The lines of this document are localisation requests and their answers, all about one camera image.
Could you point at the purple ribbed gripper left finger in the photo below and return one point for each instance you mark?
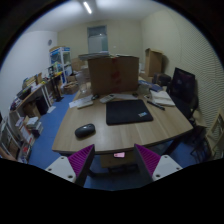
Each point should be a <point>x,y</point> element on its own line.
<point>75,167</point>

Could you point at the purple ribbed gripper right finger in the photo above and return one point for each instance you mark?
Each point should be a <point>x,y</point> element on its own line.
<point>153,166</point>

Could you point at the black computer mouse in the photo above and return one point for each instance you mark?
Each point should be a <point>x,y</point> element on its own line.
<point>85,131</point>

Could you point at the black mouse pad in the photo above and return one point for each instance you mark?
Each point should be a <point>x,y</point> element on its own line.
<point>127,112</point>

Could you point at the pink label under table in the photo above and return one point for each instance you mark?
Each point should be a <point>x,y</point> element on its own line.
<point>119,155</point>

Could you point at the wooden table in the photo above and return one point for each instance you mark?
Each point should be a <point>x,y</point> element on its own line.
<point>166,125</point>

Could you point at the black pen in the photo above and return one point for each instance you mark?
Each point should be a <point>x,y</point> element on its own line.
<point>156,105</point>

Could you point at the white paper sheets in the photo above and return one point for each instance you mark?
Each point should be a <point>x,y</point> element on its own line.
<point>80,101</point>

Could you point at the white remote control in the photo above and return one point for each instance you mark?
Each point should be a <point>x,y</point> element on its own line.
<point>107,98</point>

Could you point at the white low bookshelf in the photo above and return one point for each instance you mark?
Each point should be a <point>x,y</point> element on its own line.
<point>16,143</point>

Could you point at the wooden side desk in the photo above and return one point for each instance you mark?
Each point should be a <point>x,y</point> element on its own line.
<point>42,91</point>

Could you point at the clear glass jar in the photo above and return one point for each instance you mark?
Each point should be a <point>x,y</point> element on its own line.
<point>83,87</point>

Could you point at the black office chair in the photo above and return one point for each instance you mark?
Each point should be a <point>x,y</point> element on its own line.
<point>182,92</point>

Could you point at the large brown cardboard box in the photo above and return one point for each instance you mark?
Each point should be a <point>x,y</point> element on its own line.
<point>113,75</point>

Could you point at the glass door display cabinet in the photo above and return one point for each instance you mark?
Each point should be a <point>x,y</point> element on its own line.
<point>60,58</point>

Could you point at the ceiling strip light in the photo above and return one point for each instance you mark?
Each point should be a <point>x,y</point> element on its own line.
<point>86,5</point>

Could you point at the tall cardboard box at wall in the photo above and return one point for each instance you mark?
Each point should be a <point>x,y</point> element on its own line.
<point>153,61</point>

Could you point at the round wall clock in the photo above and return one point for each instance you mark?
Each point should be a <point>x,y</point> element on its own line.
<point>50,42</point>

